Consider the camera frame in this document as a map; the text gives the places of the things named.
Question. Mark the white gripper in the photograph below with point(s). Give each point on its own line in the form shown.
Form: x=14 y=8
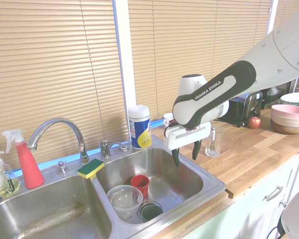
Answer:
x=179 y=137

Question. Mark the metal spoon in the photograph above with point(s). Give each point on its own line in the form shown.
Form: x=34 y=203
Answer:
x=213 y=137

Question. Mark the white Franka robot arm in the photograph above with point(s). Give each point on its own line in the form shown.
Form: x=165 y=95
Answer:
x=264 y=49

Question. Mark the stainless steel double sink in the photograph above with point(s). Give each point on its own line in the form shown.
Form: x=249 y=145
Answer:
x=164 y=171

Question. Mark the chrome sink hole cap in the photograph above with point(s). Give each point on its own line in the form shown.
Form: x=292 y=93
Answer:
x=123 y=149

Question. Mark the chrome sink knob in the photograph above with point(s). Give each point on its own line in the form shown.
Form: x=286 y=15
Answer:
x=62 y=168

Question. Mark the clear drinking glass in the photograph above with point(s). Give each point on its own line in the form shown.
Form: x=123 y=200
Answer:
x=219 y=147

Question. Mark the white ceramic mug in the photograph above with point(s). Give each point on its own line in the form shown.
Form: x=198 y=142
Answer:
x=167 y=119

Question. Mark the white wipes canister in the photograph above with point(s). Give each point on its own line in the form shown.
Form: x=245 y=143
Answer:
x=139 y=129

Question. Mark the red cup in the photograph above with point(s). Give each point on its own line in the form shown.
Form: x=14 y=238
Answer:
x=140 y=184

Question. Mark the black silver toaster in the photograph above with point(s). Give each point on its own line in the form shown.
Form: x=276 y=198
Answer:
x=239 y=109

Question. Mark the red apple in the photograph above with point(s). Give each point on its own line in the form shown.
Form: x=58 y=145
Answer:
x=254 y=122

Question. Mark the clear plastic bowl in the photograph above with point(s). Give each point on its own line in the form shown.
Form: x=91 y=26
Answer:
x=123 y=201

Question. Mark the pale kitchen base cabinet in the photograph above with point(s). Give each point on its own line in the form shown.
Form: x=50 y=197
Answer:
x=239 y=214

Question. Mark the yellow green sponge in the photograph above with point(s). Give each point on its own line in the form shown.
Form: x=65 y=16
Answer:
x=89 y=168

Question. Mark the black countertop appliance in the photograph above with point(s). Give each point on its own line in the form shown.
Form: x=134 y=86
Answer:
x=276 y=95

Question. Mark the beige bowl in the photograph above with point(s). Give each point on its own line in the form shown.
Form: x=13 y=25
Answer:
x=289 y=120

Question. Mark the pink bowl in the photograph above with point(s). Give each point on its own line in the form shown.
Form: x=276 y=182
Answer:
x=289 y=110

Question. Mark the white bowl green rim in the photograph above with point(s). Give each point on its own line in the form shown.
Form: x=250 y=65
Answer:
x=295 y=99

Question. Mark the chrome gooseneck faucet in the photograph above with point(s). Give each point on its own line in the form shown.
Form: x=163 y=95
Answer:
x=54 y=122

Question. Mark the red spray bottle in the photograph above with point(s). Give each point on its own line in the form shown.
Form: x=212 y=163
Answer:
x=27 y=169

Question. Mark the wide tan window blind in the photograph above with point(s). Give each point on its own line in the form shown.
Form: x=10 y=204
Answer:
x=52 y=62

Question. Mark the clear soap pump bottle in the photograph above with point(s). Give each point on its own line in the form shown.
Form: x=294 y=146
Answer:
x=5 y=185

